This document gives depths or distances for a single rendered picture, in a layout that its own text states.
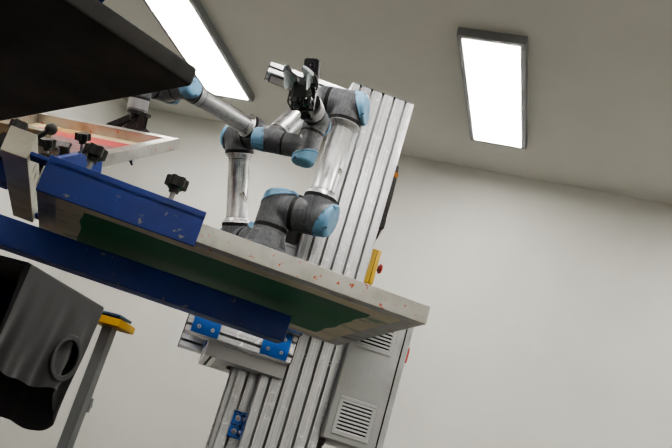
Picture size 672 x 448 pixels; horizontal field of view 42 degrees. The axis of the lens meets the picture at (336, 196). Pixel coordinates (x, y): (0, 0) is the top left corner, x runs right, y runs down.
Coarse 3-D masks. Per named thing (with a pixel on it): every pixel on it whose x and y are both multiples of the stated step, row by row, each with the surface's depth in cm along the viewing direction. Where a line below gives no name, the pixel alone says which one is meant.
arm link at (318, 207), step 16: (336, 96) 301; (352, 96) 300; (336, 112) 299; (352, 112) 299; (368, 112) 306; (336, 128) 298; (352, 128) 300; (336, 144) 296; (320, 160) 297; (336, 160) 295; (320, 176) 293; (336, 176) 294; (320, 192) 289; (304, 208) 288; (320, 208) 287; (336, 208) 289; (304, 224) 288; (320, 224) 286; (336, 224) 294
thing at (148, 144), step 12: (24, 120) 305; (36, 120) 311; (48, 120) 310; (60, 120) 308; (72, 120) 307; (84, 120) 309; (96, 132) 305; (108, 132) 303; (120, 132) 302; (132, 132) 300; (144, 132) 301; (132, 144) 277; (144, 144) 280; (156, 144) 285; (168, 144) 292; (108, 156) 258; (120, 156) 265; (132, 156) 272; (144, 156) 279
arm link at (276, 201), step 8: (272, 192) 292; (280, 192) 292; (288, 192) 292; (264, 200) 293; (272, 200) 291; (280, 200) 291; (288, 200) 291; (264, 208) 291; (272, 208) 290; (280, 208) 290; (288, 208) 289; (256, 216) 293; (264, 216) 290; (272, 216) 289; (280, 216) 290; (288, 216) 289; (280, 224) 289; (288, 224) 290
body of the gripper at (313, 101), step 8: (296, 80) 257; (296, 88) 257; (304, 88) 257; (312, 88) 258; (288, 96) 256; (296, 96) 255; (304, 96) 255; (312, 96) 259; (288, 104) 257; (296, 104) 257; (304, 104) 257; (312, 104) 259; (320, 104) 265; (304, 112) 261; (312, 112) 264
